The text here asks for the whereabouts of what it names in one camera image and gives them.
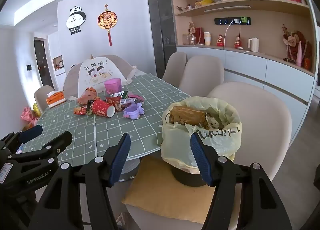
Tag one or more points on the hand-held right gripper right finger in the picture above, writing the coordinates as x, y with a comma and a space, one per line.
200, 162

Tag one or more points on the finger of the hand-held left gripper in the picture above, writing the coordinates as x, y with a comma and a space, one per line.
60, 142
33, 132

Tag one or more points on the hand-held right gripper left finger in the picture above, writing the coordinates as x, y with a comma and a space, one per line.
120, 160

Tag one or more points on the black trash bin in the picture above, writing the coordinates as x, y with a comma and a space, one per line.
185, 177

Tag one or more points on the red yellow snack wrapper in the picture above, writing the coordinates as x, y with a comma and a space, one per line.
81, 110

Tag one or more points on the red paper cup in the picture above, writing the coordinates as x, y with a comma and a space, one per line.
101, 107

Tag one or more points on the red snack bag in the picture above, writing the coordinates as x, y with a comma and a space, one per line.
86, 95

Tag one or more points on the silver foil wrapper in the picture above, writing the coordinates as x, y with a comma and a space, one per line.
126, 103

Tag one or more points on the red peanut snack packet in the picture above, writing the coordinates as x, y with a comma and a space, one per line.
113, 100

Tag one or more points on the pink wrapper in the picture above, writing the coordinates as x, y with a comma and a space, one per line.
136, 97

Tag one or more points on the green white packet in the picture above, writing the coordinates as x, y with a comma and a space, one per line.
120, 94

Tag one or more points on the pink plastic bag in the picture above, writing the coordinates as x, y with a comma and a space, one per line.
27, 116

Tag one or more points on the yellow plastic bag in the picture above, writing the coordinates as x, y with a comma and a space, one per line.
37, 109

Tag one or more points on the orange tissue box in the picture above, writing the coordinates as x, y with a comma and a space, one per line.
56, 100

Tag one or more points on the yellow seat cushion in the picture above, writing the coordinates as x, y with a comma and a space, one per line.
155, 190

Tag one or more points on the dark door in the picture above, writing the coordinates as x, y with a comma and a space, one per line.
42, 62

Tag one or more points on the green checked tablecloth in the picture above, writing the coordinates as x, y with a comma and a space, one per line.
150, 95

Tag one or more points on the pink plastic container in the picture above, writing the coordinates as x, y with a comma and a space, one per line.
112, 86

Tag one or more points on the white cartoon food cover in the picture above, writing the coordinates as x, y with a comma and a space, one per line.
100, 75

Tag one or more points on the white sideboard cabinet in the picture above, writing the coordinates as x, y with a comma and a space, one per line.
245, 67

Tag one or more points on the small red figurine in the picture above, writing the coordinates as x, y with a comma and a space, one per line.
220, 40
237, 42

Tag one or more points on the small glass jar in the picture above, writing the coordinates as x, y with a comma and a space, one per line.
186, 39

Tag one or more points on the yellow white cup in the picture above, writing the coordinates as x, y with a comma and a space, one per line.
207, 39

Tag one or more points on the flower vase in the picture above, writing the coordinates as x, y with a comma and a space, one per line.
192, 36

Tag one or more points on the white electric kettle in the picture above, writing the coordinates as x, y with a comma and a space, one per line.
253, 45

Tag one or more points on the black power strip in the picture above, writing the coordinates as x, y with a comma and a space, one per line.
222, 21

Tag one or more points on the dark glass cabinet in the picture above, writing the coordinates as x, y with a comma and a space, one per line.
160, 20

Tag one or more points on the pink cone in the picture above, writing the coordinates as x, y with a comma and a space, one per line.
299, 55

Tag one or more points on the small red box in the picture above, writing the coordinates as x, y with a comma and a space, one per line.
307, 62

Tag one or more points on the green charger plug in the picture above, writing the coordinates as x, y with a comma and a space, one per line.
244, 19

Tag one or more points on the red flower arrangement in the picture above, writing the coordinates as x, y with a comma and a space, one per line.
293, 40

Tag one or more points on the small shelf figurines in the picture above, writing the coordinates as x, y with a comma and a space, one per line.
183, 8

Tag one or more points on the yellow ceramic dish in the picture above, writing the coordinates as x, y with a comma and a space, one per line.
204, 2

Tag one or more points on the white table pedestal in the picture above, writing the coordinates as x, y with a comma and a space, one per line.
130, 170

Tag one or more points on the white wall niche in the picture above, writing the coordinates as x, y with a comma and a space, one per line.
58, 62

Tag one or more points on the panda wall clock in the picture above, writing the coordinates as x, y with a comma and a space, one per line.
75, 20

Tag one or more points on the red round wall ornament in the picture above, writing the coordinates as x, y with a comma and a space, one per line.
107, 20

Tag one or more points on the wooden wall shelf unit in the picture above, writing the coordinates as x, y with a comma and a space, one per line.
262, 32

